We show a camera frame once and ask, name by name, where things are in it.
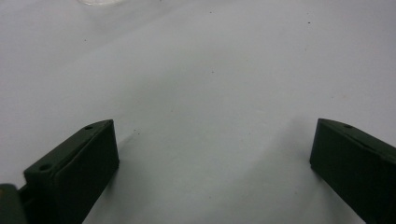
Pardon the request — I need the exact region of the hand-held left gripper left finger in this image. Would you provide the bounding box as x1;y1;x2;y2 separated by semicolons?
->
23;119;120;224

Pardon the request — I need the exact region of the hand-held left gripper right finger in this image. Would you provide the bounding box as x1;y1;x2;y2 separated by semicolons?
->
309;118;396;224

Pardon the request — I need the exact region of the clear glass container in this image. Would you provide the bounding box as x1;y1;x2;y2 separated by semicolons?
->
77;0;123;7

